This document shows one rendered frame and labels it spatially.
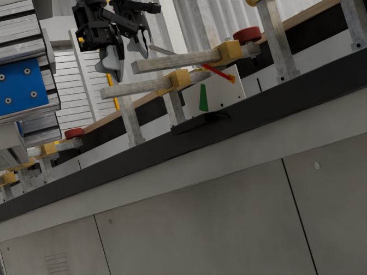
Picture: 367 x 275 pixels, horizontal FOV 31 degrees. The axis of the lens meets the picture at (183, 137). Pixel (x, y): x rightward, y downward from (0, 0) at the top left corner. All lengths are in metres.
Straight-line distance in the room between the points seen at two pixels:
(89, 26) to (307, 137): 0.61
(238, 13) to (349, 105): 9.98
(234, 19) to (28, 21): 10.48
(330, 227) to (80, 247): 1.60
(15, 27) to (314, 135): 0.83
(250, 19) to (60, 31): 3.13
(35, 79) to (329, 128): 0.77
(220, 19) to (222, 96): 9.96
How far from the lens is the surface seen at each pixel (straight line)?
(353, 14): 1.57
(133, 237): 2.87
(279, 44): 1.73
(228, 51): 1.85
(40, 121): 1.66
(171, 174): 2.19
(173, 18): 3.64
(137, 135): 2.31
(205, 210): 2.42
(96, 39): 1.65
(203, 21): 1.93
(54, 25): 10.84
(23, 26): 1.20
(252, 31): 1.95
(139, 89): 1.99
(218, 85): 1.90
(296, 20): 1.96
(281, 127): 1.78
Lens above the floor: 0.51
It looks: 4 degrees up
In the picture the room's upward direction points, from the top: 16 degrees counter-clockwise
